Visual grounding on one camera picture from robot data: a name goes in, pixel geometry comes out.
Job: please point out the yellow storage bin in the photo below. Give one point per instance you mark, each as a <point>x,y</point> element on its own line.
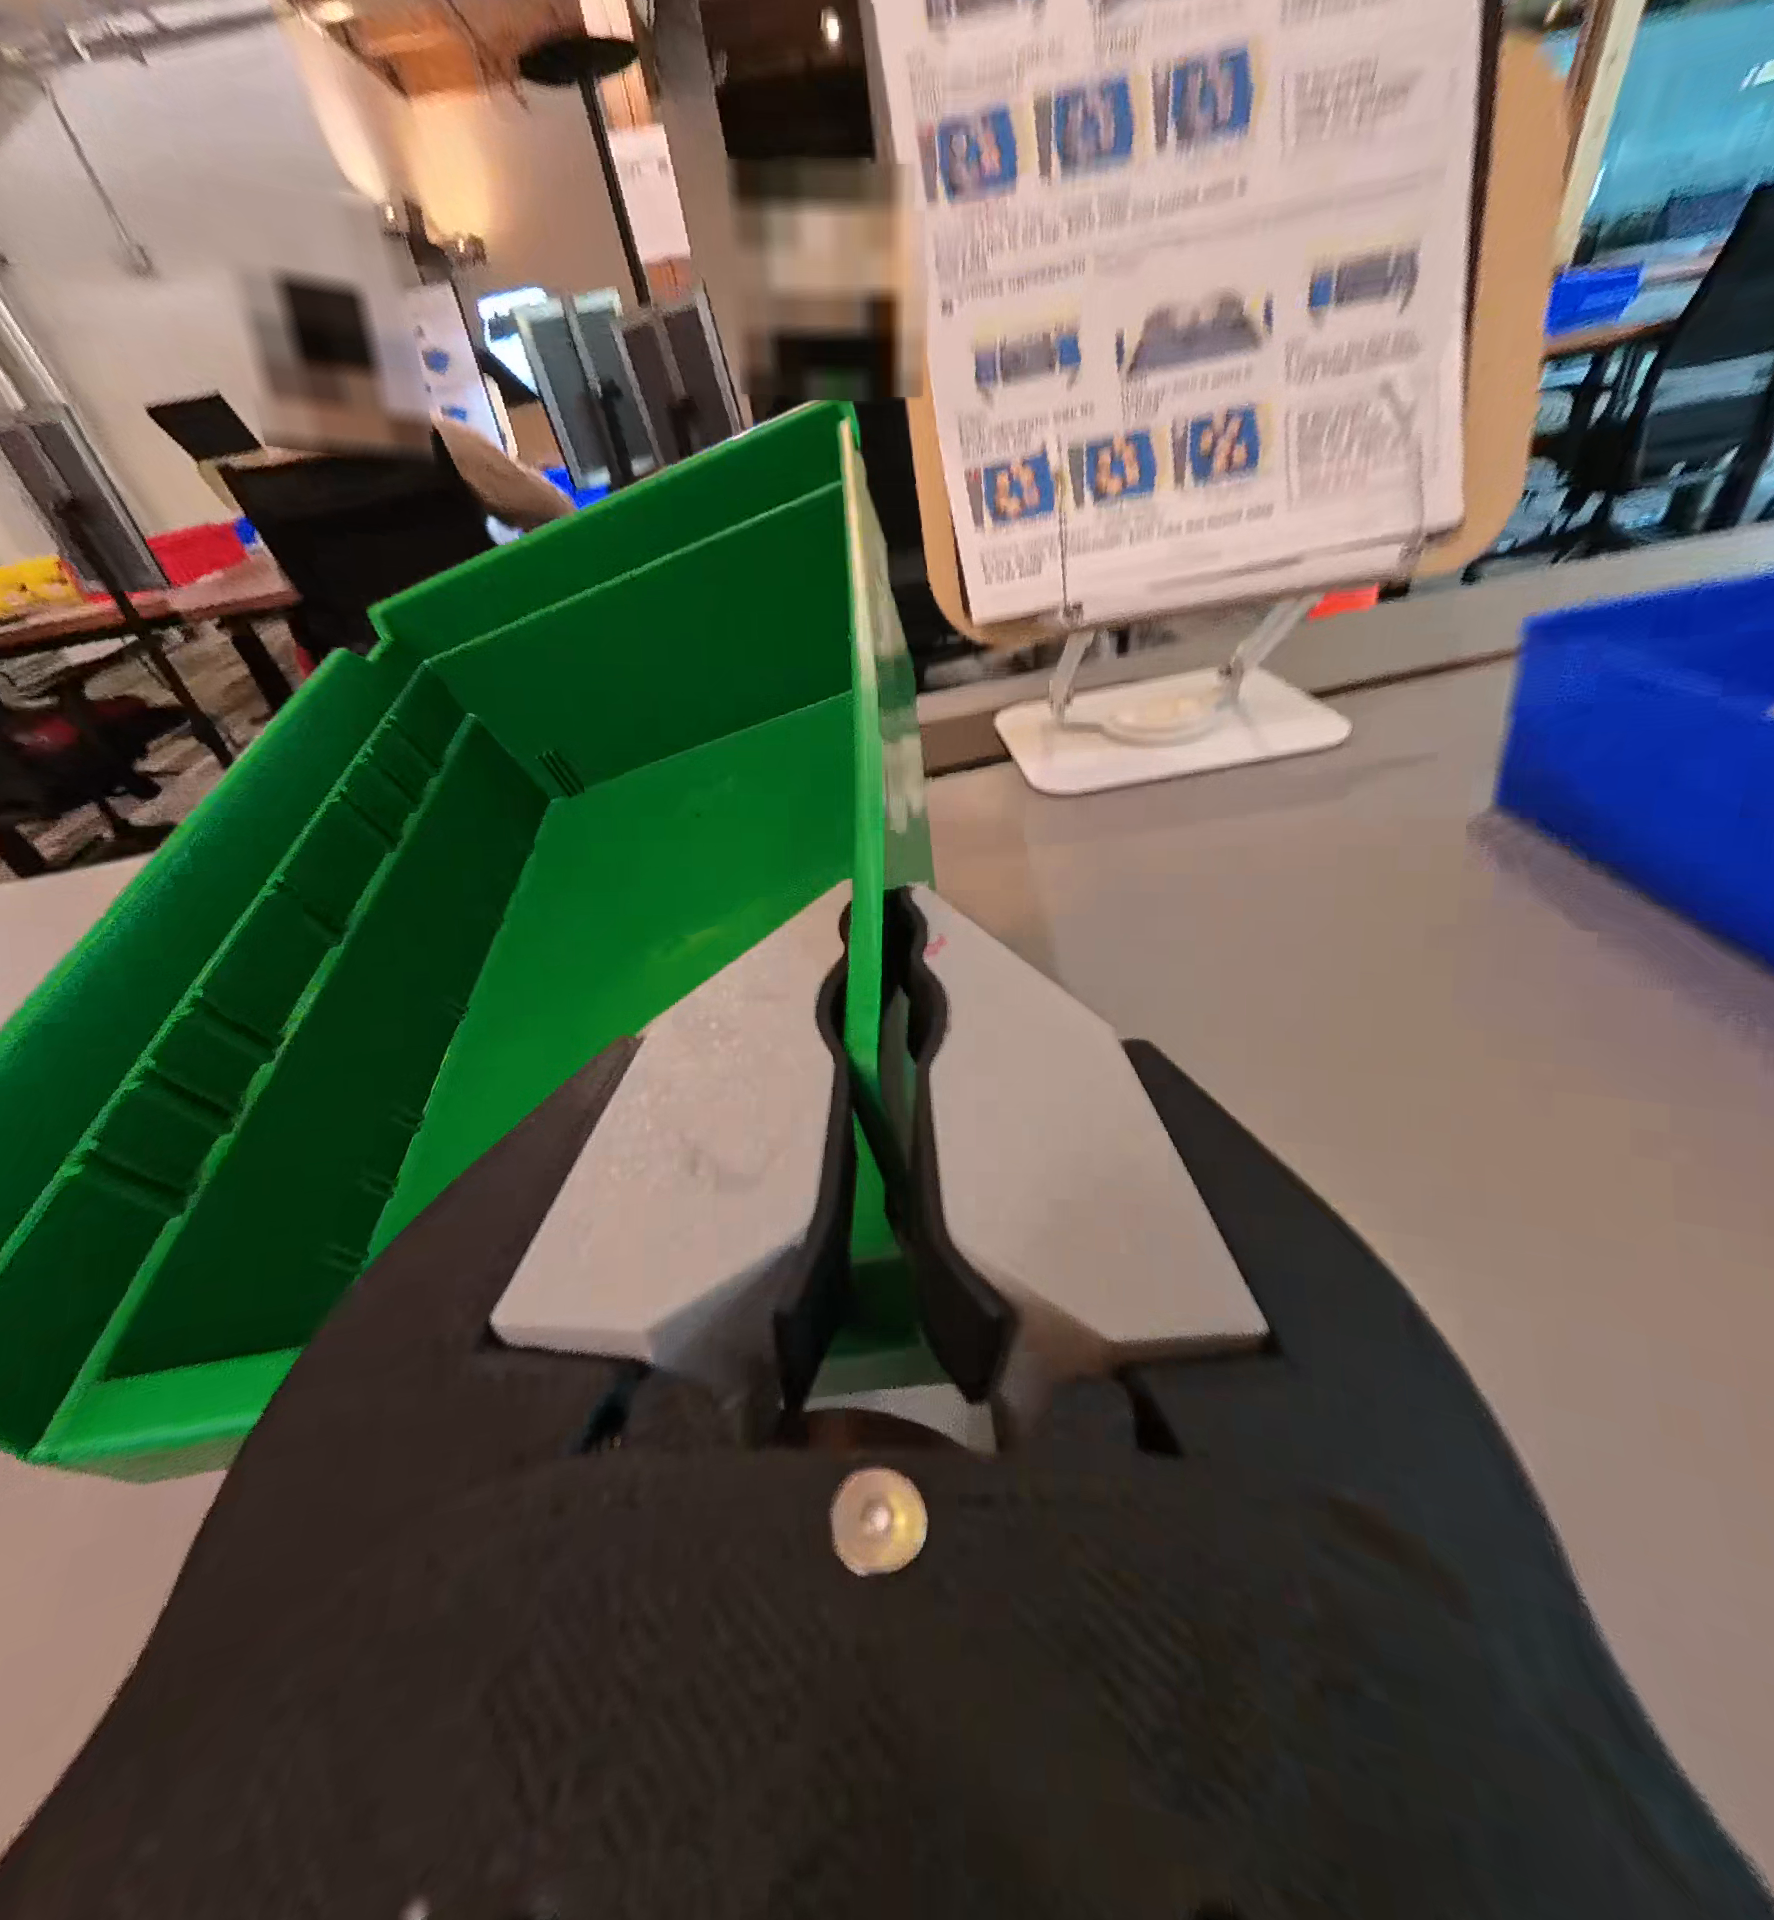
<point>11,590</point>

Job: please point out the brown wooden table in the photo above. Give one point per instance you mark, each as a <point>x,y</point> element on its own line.
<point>107,616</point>

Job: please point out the printed instruction sheet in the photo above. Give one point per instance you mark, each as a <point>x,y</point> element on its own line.
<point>1203,374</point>

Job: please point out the instruction sheet on stand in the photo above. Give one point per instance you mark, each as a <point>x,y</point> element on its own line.
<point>1525,300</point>

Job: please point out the white document stand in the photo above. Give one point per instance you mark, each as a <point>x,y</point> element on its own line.
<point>1247,734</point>

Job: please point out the blue plastic bin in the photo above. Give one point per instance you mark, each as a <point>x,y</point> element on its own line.
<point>1651,780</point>

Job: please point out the red storage bin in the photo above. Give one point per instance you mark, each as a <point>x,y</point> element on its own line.
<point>197,554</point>

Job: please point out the blue storage crate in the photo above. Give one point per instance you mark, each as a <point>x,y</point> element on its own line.
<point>1593,300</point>

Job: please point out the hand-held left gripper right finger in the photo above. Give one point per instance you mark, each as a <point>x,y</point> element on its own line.
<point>1082,1201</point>

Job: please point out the green plastic bin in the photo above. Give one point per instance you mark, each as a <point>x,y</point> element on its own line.
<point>646,780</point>

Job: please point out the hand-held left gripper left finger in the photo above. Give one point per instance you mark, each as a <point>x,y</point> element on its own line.
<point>676,1201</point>

